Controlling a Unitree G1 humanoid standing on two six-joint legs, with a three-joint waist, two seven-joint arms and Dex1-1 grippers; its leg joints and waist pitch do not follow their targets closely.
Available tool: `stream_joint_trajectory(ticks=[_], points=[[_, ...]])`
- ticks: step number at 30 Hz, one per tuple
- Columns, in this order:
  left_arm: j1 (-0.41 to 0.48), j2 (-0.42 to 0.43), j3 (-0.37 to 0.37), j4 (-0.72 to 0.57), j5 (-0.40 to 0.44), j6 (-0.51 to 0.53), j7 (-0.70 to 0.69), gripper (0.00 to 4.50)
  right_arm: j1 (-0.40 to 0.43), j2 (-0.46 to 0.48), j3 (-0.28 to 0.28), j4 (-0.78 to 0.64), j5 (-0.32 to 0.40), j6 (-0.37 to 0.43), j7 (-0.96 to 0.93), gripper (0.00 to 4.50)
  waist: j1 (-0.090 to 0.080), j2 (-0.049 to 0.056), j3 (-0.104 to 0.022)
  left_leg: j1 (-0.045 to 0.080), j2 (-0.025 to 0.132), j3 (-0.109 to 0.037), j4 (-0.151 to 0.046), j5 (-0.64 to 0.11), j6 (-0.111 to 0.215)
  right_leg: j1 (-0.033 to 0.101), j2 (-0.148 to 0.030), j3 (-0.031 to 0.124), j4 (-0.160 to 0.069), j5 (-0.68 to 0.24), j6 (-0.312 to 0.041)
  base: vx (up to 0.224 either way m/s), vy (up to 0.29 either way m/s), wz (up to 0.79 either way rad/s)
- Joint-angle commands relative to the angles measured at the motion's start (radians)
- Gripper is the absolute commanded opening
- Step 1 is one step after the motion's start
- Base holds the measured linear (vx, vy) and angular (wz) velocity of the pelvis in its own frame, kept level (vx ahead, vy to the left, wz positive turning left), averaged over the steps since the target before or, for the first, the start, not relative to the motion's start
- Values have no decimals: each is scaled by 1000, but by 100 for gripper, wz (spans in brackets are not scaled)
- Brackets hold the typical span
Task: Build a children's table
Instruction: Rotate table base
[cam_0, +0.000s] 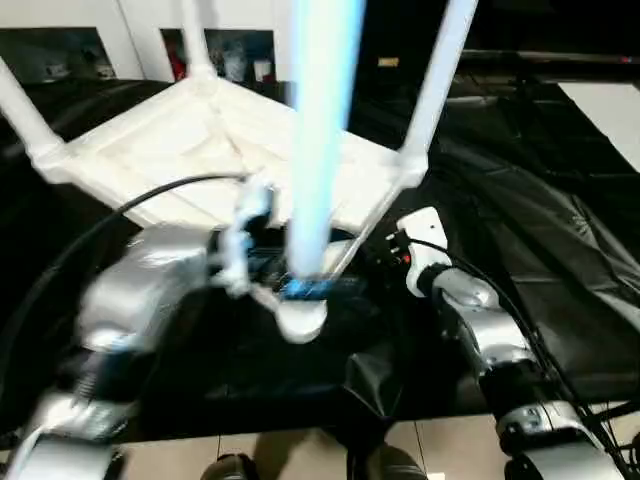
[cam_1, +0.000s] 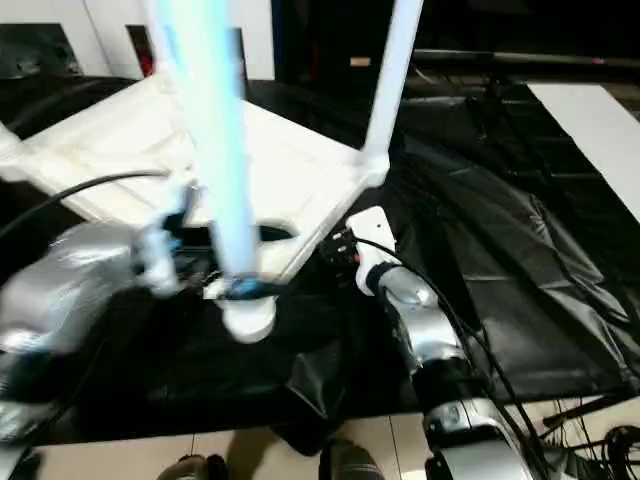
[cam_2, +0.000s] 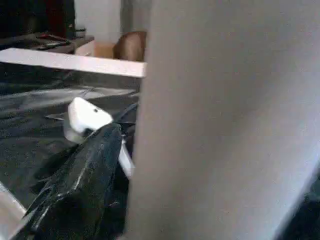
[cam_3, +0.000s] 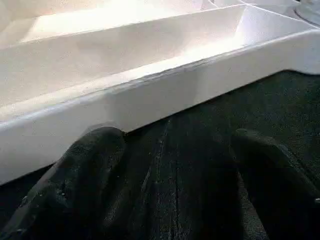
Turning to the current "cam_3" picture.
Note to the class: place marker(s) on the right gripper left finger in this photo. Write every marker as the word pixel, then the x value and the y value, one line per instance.
pixel 80 180

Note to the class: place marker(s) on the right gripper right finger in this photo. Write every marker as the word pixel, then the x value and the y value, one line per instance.
pixel 280 187

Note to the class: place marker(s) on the white plastic table top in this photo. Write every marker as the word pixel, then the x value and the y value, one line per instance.
pixel 125 62

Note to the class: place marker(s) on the black mat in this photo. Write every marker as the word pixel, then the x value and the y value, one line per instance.
pixel 200 150

